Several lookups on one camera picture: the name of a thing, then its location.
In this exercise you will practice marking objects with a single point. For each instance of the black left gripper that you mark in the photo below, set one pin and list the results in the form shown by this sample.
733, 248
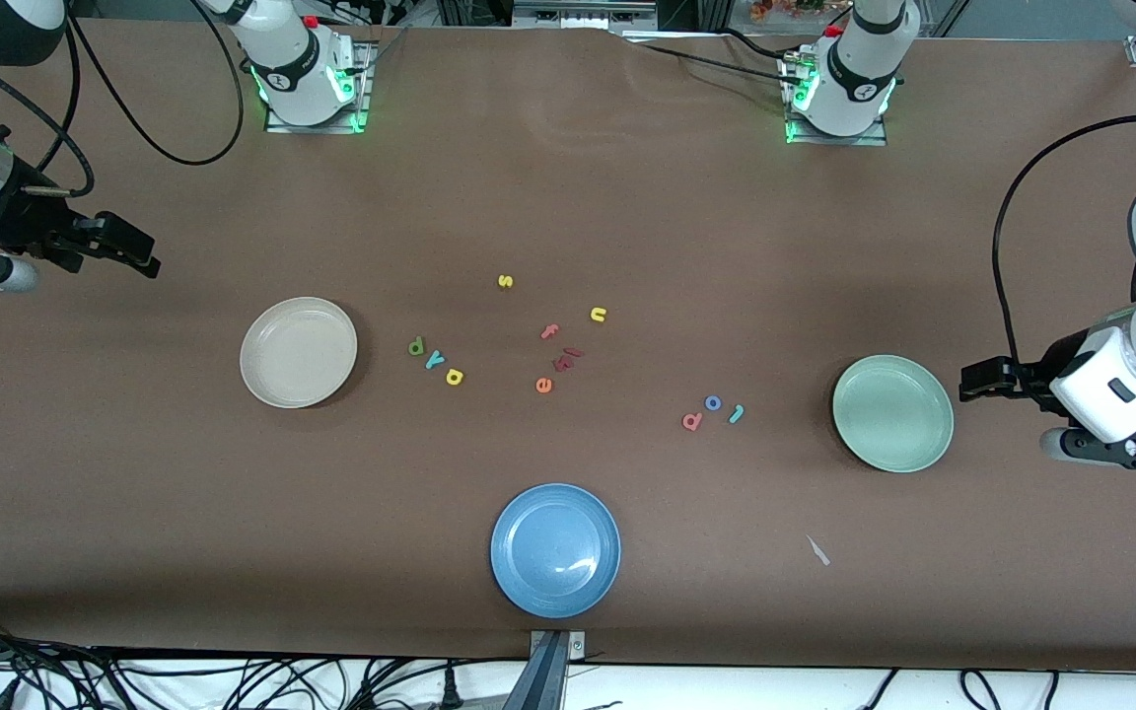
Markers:
1031, 376

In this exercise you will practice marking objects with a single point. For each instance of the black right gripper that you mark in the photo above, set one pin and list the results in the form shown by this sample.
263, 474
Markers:
24, 223

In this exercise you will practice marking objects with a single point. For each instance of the red letter d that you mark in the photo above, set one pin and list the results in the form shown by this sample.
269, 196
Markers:
695, 419

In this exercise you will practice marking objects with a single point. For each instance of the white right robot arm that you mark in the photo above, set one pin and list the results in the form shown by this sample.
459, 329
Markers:
292, 59

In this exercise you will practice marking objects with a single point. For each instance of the light green plate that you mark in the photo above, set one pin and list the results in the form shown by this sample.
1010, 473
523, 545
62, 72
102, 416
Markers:
893, 414

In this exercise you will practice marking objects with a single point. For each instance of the beige brown plate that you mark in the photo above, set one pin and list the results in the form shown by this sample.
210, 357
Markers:
297, 355

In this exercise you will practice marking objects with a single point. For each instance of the white paper scrap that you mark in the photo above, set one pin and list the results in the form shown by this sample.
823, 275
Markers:
817, 550

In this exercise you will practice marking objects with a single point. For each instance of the brown table cover sheet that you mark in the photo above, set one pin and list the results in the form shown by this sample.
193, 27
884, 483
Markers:
134, 493

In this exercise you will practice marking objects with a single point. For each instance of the orange flower decoration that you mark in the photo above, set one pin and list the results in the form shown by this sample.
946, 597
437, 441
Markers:
785, 8

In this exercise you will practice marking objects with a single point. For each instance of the blue plate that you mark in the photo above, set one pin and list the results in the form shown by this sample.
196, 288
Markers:
553, 552

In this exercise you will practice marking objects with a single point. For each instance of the grey control box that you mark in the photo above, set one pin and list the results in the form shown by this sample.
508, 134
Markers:
583, 12

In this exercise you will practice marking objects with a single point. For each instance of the black power plug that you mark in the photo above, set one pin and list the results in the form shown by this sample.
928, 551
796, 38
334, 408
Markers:
450, 690

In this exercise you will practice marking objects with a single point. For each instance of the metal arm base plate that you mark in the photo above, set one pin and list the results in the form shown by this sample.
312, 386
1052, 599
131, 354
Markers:
363, 108
874, 139

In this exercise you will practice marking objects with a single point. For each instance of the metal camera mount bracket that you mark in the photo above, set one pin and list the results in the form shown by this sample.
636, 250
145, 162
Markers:
550, 671

